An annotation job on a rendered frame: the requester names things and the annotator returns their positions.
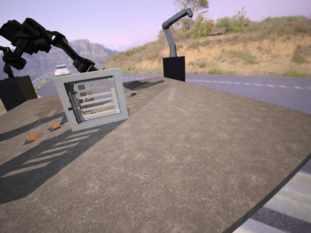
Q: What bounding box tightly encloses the orange flat block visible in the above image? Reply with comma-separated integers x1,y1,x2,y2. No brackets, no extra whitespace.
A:
26,134,38,143

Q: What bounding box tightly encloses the orange-brown box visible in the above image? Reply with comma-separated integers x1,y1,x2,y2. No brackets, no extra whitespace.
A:
50,124,61,130

